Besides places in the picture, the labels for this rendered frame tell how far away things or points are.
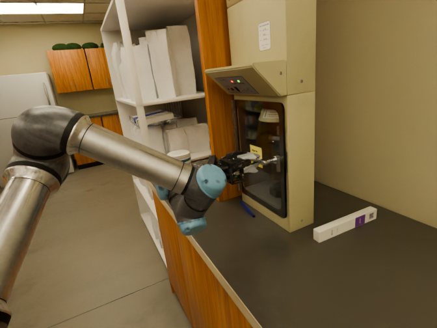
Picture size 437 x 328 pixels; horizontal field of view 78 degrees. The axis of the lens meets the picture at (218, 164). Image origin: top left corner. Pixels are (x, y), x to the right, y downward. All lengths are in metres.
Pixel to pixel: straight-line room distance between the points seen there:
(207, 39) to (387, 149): 0.79
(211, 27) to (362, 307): 1.00
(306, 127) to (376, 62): 0.40
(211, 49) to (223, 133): 0.33
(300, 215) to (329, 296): 0.31
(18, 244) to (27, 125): 0.24
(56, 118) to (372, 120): 1.04
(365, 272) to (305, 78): 0.57
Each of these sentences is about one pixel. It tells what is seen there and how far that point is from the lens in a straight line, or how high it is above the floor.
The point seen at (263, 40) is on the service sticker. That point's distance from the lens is 0.93.
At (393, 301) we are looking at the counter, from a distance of 0.83.
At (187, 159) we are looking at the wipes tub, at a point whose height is 1.06.
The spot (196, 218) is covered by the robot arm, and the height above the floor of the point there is 1.14.
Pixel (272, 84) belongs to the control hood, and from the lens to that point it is 0.81.
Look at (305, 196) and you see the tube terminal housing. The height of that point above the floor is 1.06.
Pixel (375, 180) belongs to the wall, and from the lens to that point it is 1.26.
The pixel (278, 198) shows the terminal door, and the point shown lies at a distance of 0.97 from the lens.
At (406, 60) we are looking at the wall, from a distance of 1.13.
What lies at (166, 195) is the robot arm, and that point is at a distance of 0.77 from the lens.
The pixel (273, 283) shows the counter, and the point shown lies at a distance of 0.82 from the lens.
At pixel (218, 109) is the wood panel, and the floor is 1.35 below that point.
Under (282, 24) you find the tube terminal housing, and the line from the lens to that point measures 0.86.
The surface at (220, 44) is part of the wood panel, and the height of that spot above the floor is 1.60.
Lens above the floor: 1.49
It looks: 18 degrees down
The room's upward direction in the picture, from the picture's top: 6 degrees counter-clockwise
